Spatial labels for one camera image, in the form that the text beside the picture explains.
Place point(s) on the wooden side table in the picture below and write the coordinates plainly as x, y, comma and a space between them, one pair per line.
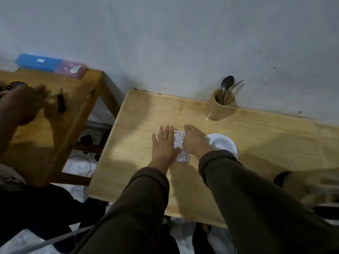
39, 145

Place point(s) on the white saucer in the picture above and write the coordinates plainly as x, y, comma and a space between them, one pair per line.
235, 153

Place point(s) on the yellow toy car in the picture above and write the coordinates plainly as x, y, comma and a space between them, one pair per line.
19, 83

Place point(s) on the blue plastic box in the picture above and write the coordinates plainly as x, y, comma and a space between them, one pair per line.
37, 62

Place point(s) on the person's right hand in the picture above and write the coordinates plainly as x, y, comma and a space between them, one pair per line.
194, 142

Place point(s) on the person's left forearm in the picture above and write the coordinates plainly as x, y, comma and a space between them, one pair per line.
135, 208

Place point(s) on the bamboo utensil holder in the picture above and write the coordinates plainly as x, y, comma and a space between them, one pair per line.
218, 109

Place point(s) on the black plug adapter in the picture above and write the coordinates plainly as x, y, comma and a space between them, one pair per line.
103, 142

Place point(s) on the person's right forearm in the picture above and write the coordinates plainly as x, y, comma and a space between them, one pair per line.
251, 203

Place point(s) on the pink plastic box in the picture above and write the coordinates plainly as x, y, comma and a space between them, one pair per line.
71, 69

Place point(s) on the person's left hand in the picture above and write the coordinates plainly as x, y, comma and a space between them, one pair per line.
164, 148

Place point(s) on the black marker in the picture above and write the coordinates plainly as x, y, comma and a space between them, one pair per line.
61, 101

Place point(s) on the silver foil sachet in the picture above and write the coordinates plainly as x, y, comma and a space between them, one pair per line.
179, 137

